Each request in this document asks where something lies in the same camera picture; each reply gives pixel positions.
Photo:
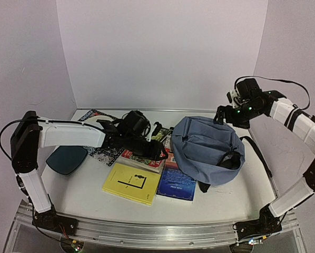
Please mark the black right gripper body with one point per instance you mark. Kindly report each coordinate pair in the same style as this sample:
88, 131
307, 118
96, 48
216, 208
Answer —
225, 113

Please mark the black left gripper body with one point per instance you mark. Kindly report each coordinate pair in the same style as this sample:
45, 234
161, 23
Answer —
135, 146

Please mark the dark blue book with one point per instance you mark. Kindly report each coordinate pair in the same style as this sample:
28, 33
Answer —
175, 185

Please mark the blue grey backpack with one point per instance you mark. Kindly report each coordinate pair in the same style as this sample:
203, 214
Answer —
209, 152

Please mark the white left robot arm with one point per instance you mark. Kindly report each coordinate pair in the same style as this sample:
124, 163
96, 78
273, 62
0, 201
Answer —
34, 132

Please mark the green Alice in Wonderland book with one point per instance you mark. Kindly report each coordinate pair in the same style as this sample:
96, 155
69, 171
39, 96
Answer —
164, 136

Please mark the red floral book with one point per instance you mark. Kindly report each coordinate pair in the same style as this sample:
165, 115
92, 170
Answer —
129, 159

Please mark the yellow book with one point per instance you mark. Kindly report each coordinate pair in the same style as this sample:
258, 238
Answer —
132, 183

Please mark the cream and blue plate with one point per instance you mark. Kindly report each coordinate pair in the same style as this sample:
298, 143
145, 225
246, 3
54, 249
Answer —
93, 120

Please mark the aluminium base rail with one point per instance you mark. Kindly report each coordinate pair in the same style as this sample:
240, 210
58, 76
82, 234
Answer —
25, 237

